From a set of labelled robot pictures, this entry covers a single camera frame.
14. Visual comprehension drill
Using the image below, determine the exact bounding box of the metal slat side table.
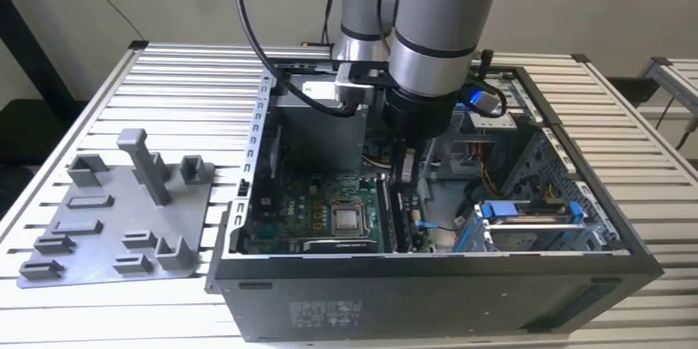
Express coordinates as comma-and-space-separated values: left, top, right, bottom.
636, 56, 698, 121

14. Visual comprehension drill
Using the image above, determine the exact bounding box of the black chair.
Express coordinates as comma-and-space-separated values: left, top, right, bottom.
604, 75, 662, 105

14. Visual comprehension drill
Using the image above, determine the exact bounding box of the black desk frame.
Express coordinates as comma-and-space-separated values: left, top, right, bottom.
0, 0, 88, 219

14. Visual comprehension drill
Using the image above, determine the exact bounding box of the grey power supply unit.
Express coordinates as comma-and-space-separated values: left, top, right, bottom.
269, 74, 372, 174

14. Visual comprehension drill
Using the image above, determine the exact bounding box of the black CPU socket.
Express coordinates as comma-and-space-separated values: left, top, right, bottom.
325, 199, 372, 240

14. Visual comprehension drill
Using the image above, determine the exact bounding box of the silver CPU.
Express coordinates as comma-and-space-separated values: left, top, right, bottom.
331, 209, 365, 238

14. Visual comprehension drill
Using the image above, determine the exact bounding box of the hard disk in blue carrier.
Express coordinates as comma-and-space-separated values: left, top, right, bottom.
455, 200, 600, 254

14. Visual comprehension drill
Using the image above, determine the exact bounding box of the black graphics card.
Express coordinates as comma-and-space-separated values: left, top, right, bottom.
296, 238, 380, 256

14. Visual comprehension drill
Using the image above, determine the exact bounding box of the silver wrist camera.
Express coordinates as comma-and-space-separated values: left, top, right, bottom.
461, 83, 508, 118
333, 60, 393, 107

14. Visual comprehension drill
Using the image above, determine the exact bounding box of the orange wire bundle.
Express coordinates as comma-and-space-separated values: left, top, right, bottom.
472, 142, 500, 201

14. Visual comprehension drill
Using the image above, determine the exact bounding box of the green motherboard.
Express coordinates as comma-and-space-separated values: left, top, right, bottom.
238, 172, 437, 256

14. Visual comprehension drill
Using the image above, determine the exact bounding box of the thin black hanging cable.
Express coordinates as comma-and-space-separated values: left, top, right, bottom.
298, 0, 349, 47

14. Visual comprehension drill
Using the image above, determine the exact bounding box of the metal drive cage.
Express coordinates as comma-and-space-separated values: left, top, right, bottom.
419, 73, 545, 181

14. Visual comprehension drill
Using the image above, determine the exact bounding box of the black PC case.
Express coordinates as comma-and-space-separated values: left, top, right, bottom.
204, 56, 666, 344

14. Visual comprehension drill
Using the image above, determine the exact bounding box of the grey parts rack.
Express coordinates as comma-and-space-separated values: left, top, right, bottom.
14, 128, 218, 289

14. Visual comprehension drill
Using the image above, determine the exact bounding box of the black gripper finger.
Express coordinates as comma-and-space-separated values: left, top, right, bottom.
391, 138, 408, 199
400, 138, 424, 199

